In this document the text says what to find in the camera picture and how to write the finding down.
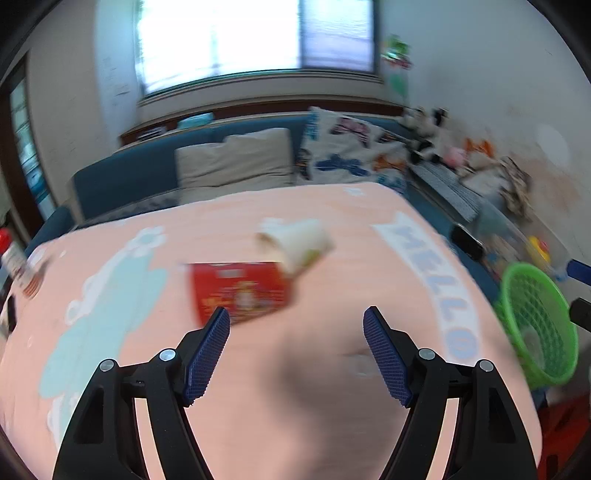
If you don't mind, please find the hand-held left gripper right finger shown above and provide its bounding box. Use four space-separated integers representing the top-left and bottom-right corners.
362 305 540 480

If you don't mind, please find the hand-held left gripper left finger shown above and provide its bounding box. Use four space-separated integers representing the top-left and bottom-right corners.
52 307 232 480

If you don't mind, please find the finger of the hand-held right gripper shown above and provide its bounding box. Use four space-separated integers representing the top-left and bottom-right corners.
569 298 591 332

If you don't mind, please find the green plastic mesh basket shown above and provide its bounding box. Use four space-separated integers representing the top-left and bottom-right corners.
496 261 580 391

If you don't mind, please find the red paper cup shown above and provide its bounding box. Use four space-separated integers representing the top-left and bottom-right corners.
185 261 298 328

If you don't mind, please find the yellow toy duck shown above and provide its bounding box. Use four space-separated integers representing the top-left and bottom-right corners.
526 236 550 261

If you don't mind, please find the pink printed tablecloth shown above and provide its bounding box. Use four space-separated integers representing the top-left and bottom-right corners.
0 181 543 480

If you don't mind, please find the clear plastic storage box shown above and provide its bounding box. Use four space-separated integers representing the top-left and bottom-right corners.
475 203 591 287

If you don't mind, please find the red plastic stool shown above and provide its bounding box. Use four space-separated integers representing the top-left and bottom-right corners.
538 398 589 480

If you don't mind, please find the black remote device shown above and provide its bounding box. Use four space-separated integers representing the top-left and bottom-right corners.
450 224 485 260

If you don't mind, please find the white paper cup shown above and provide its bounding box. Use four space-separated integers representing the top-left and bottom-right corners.
256 218 335 273

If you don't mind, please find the patterned beige cloth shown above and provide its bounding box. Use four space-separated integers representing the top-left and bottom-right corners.
462 156 534 217

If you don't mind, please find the long grey checkered cloth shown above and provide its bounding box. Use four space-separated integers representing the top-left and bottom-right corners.
409 162 483 222

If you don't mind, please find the orange fox plush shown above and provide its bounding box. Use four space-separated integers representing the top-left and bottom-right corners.
464 138 492 162

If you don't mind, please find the blue sofa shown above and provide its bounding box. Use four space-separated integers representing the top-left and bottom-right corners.
23 113 509 259

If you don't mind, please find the beige pillow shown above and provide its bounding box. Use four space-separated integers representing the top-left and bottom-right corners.
175 128 296 204

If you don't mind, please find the butterfly print pillow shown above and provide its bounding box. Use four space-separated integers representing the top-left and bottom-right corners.
295 106 411 190

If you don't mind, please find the red capped bottle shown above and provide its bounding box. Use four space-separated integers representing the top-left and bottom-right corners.
0 227 35 283

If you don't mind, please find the black and white cow plush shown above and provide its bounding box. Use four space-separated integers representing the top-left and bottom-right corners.
402 107 451 164

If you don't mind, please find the teal packet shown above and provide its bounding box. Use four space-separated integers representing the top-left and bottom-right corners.
178 113 214 130

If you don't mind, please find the colourful pinwheel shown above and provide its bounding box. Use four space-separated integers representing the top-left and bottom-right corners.
381 34 411 93

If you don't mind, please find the window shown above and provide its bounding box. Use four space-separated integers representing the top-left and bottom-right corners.
136 0 384 97

